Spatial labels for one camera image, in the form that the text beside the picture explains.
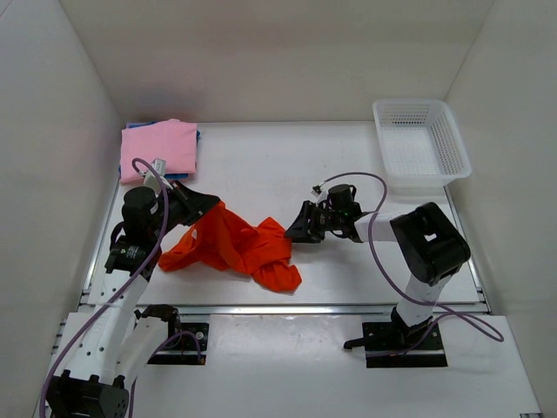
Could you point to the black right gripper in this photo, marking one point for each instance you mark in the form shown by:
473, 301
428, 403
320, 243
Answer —
304, 230

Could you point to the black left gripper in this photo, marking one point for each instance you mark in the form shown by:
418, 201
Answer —
198, 202

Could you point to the orange t shirt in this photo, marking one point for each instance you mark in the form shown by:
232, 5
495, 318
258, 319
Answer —
224, 241

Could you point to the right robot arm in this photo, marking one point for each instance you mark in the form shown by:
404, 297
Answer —
432, 248

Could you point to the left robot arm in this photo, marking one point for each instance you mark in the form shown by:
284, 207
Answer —
95, 374

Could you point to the pink folded t shirt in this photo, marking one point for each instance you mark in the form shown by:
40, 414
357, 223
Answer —
157, 150

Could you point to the white perforated plastic basket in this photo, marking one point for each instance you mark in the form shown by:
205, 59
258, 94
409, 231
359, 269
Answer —
420, 144

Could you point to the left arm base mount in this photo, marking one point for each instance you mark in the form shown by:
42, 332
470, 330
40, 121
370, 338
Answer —
188, 339

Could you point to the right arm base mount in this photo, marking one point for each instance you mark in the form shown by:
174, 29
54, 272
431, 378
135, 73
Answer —
392, 344

